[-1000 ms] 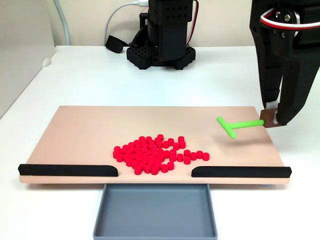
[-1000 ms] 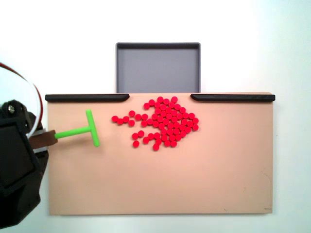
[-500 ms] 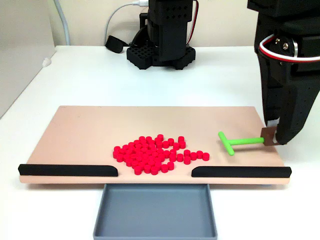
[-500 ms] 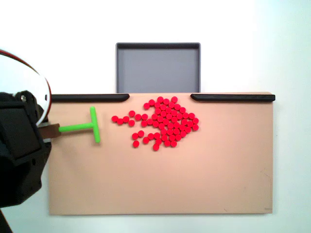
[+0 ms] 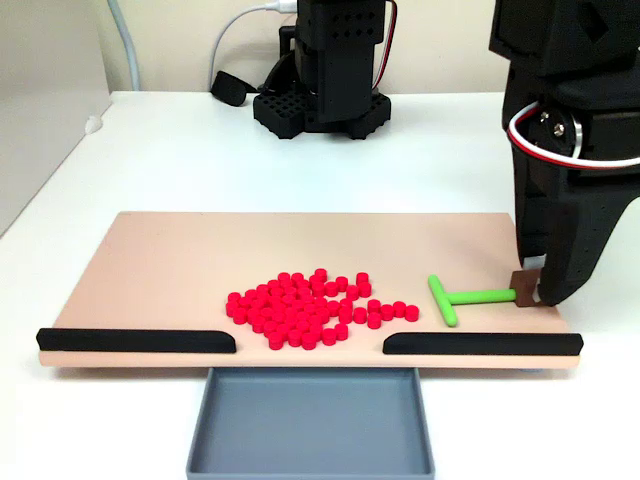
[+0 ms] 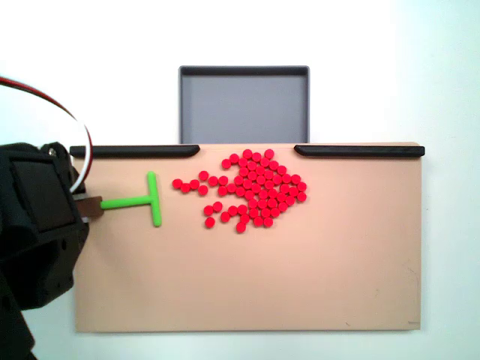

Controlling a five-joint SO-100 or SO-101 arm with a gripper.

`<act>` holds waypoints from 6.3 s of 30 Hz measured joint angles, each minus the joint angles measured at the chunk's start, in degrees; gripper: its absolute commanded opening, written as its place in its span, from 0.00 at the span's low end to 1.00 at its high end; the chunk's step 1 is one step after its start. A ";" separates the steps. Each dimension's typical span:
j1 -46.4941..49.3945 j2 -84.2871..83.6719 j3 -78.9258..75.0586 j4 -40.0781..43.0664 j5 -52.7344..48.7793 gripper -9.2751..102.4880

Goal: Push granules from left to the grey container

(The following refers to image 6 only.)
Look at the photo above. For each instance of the green T-shaped pusher tool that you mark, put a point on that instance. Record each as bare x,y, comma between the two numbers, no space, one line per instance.
127,202

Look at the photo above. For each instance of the pile of red granules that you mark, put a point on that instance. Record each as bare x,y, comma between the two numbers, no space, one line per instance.
258,187

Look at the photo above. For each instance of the grey container tray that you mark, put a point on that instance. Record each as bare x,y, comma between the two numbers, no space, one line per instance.
243,108

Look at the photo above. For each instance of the beige board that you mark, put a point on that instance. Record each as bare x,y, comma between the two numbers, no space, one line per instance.
262,270

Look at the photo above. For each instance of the black edge rail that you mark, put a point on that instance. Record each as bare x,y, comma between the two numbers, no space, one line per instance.
356,151
131,151

